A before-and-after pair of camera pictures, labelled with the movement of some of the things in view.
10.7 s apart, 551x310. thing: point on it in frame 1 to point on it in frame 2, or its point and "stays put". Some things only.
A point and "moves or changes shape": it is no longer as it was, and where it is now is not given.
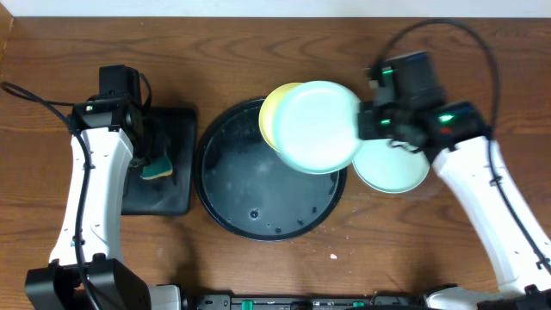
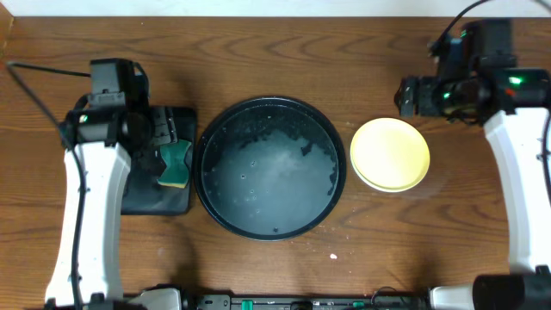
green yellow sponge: x=161 y=167 moves or changes shape
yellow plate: x=269 y=110 to x=389 y=155
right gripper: x=362 y=116 to x=423 y=107
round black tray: x=247 y=187 stays put
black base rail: x=383 y=300 stays put
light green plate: x=317 y=127 to x=391 y=173
